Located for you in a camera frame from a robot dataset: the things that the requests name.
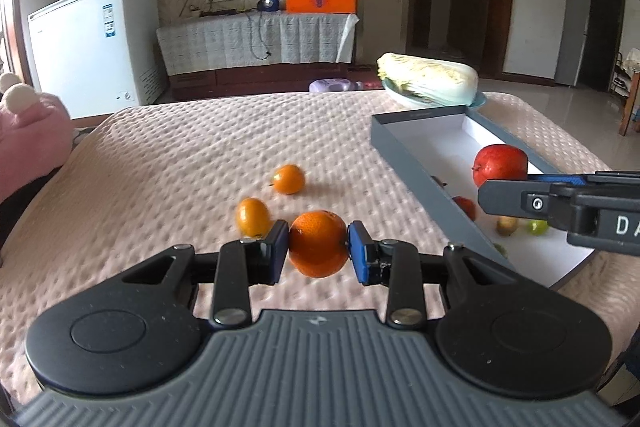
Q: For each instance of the large red apple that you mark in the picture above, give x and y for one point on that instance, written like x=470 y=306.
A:
x=499 y=162

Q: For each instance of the napa cabbage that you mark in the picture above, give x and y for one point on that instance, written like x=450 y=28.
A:
x=447 y=83

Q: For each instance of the yellow orange kumquat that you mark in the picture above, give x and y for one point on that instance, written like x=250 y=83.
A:
x=253 y=218

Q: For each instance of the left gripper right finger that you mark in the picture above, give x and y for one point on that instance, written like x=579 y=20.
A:
x=397 y=266

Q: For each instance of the pink plush toy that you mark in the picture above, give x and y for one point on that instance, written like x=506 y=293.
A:
x=36 y=134

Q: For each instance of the cloth covered tv cabinet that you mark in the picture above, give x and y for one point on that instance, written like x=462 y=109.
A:
x=255 y=53

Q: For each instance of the grey refrigerator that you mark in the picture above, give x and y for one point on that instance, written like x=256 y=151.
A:
x=575 y=28

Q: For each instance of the light blue plate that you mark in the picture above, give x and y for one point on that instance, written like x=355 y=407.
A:
x=415 y=102

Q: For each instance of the white chest freezer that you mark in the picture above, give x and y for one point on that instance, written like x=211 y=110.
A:
x=97 y=56

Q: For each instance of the dark grey cardboard tray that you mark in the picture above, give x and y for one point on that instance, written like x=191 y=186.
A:
x=432 y=151

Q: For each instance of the pink quilted bedspread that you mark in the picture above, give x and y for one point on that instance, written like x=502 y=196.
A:
x=154 y=176

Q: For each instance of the small red hawthorn fruit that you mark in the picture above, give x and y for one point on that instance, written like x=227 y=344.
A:
x=467 y=206

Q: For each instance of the yellow green fruit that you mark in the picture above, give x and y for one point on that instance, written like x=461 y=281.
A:
x=501 y=250

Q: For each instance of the small brown longan fruit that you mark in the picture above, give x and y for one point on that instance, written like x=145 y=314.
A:
x=506 y=226

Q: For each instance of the small orange tangerine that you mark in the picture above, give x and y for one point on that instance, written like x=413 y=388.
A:
x=288 y=180

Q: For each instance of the round orange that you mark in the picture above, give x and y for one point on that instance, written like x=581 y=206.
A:
x=317 y=243

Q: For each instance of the green tomato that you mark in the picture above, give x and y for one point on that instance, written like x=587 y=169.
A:
x=537 y=227

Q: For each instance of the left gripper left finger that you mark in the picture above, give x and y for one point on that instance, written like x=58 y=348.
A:
x=245 y=263

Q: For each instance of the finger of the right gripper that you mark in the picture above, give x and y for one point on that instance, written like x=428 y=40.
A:
x=528 y=199
x=583 y=179

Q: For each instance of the purple round object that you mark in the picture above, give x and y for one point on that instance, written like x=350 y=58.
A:
x=327 y=85

